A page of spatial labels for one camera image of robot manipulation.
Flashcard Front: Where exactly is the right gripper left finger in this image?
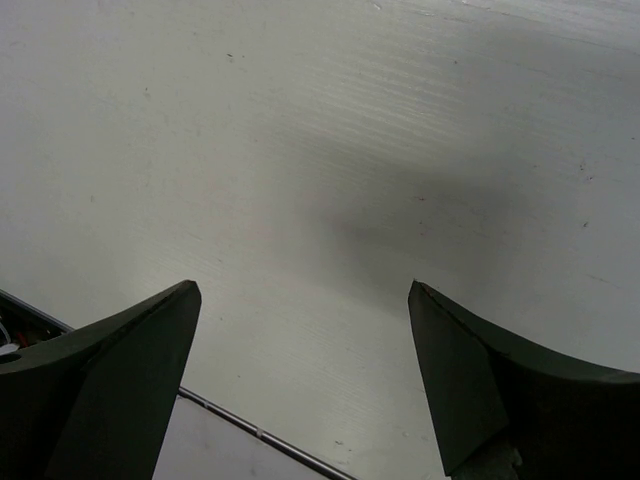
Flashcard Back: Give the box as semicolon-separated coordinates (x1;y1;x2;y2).
1;280;202;479

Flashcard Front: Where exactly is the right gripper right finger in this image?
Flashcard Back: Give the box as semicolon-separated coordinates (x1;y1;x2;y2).
408;281;639;479

